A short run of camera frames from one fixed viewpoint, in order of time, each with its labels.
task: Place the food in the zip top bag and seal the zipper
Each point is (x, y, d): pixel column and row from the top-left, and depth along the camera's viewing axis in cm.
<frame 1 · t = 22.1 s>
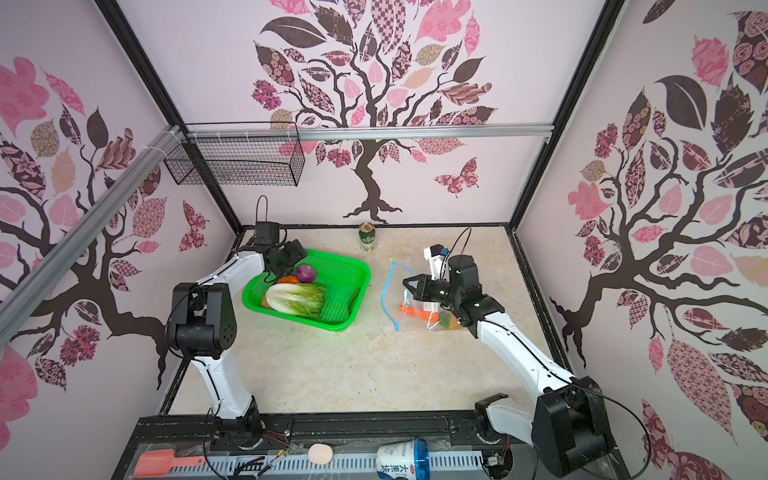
left hand: (298, 257, 99), fingers open
right hand: (405, 278, 78), fingers closed
green plastic basket: (345, 280, 104), point 2 cm above the table
purple onion: (305, 273, 101), point 6 cm above the table
green cabbage: (296, 298, 89), point 11 cm above the table
green chili pepper: (353, 298, 99), point 2 cm above the table
orange carrot: (421, 313, 86), point 11 cm above the table
yellow potato: (449, 320, 89), point 6 cm above the table

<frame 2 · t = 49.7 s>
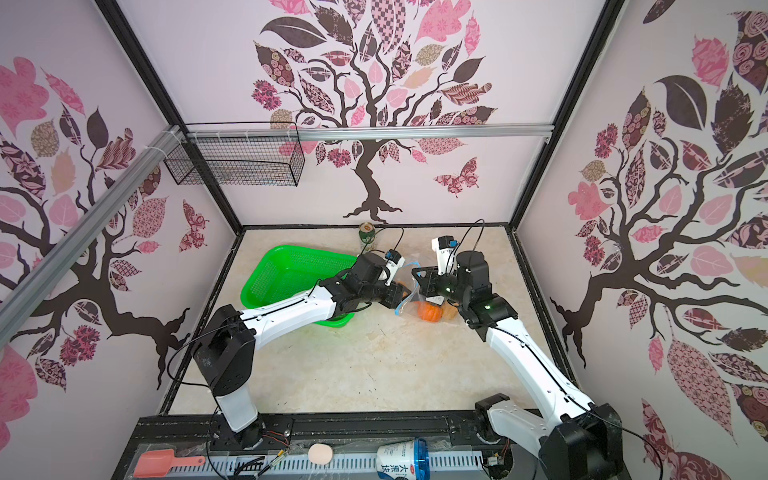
left hand: (403, 293, 84), fingers open
right hand: (414, 267, 75), fingers closed
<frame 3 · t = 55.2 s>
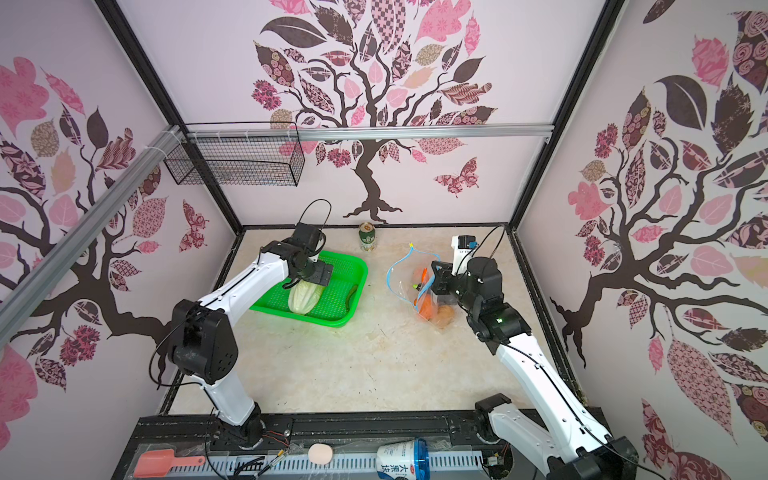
left hand: (310, 274, 90), fingers open
right hand: (434, 259, 73), fingers closed
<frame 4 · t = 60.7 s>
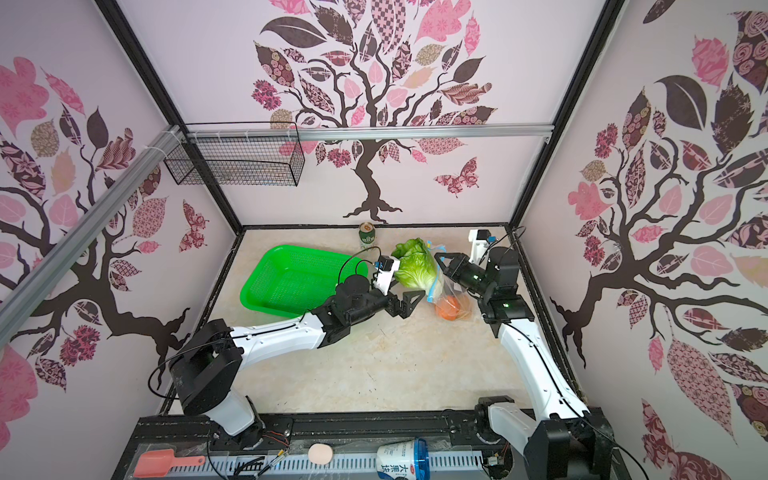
left hand: (413, 289, 78), fingers open
right hand: (436, 252, 74), fingers closed
green cabbage: (417, 267, 75), point 28 cm above the table
